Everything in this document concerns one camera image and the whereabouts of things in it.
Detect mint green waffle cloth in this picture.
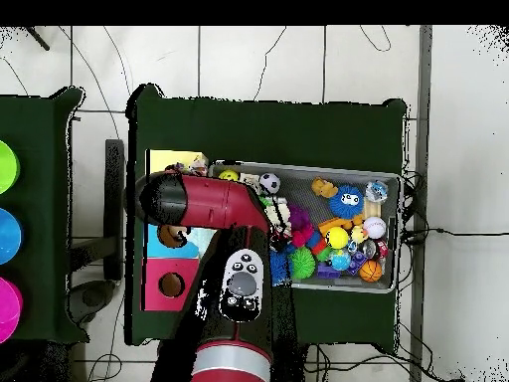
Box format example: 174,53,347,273
186,227,219,257

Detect blue spiky puffer ball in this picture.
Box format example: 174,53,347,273
328,183,366,220
269,250,293,286

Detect confetti print cloth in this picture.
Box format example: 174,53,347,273
164,154,210,178

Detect shallow mesh bin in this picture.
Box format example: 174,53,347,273
208,158,403,295

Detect wooden box with three holes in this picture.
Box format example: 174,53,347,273
140,148,210,312

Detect cream waffle cloth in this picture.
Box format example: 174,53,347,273
263,200,293,240

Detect small soccer ball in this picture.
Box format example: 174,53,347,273
258,171,282,196

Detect brown plush toy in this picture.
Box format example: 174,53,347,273
310,176,339,199

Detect dark green table cloth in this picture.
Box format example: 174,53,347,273
124,83,408,353
0,87,91,345

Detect yellow tennis ball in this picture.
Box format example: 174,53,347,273
324,226,351,251

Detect white baseball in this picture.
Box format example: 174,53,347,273
362,216,388,241

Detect small orange basketball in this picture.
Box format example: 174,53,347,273
358,260,384,284

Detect black chair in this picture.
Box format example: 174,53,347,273
65,138,126,325

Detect bright blue disc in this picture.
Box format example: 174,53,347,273
0,207,24,267

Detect bright green disc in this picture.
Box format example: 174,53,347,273
0,139,21,196

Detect bright pink disc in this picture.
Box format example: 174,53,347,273
0,276,24,346

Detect black rod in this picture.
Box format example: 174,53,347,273
23,25,52,52

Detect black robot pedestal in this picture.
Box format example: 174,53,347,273
279,341,309,382

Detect black power cable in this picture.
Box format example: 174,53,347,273
401,227,509,245

